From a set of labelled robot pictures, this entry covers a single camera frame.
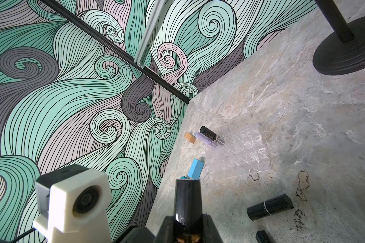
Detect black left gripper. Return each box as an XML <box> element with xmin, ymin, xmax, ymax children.
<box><xmin>113</xmin><ymin>225</ymin><xmax>155</xmax><ymax>243</ymax></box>

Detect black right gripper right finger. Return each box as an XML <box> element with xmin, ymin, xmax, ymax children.
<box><xmin>202</xmin><ymin>214</ymin><xmax>223</xmax><ymax>243</ymax></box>

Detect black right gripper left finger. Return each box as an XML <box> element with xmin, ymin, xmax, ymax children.
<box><xmin>153</xmin><ymin>216</ymin><xmax>177</xmax><ymax>243</ymax></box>

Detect black lipstick gold base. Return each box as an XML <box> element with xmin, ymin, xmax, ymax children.
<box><xmin>173</xmin><ymin>179</ymin><xmax>203</xmax><ymax>234</ymax></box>

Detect black square lipstick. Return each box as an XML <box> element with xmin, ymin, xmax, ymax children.
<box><xmin>255</xmin><ymin>230</ymin><xmax>275</xmax><ymax>243</ymax></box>

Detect black lipstick silver band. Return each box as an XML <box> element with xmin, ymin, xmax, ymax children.
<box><xmin>246</xmin><ymin>194</ymin><xmax>294</xmax><ymax>221</ymax></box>

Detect black lipstick gold band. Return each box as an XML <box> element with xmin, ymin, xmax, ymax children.
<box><xmin>199</xmin><ymin>126</ymin><xmax>225</xmax><ymax>146</ymax></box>

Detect purple lip balm tube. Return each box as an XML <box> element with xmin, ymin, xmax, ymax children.
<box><xmin>194</xmin><ymin>132</ymin><xmax>218</xmax><ymax>149</ymax></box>

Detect clear acrylic lipstick organizer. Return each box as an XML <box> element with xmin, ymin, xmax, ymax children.
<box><xmin>205</xmin><ymin>114</ymin><xmax>271</xmax><ymax>178</ymax></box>

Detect blue rectangular block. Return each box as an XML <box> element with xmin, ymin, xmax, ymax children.
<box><xmin>188</xmin><ymin>159</ymin><xmax>204</xmax><ymax>180</ymax></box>

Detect tan wooden arch block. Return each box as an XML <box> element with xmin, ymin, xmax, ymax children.
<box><xmin>184</xmin><ymin>132</ymin><xmax>197</xmax><ymax>144</ymax></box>

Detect black microphone stand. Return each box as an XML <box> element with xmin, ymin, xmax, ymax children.
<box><xmin>313</xmin><ymin>1</ymin><xmax>365</xmax><ymax>76</ymax></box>

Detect black corner frame post left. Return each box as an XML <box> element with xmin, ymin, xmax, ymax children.
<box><xmin>41</xmin><ymin>0</ymin><xmax>190</xmax><ymax>104</ymax></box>

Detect aluminium rail back wall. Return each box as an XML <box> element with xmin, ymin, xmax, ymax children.
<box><xmin>134</xmin><ymin>0</ymin><xmax>165</xmax><ymax>68</ymax></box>

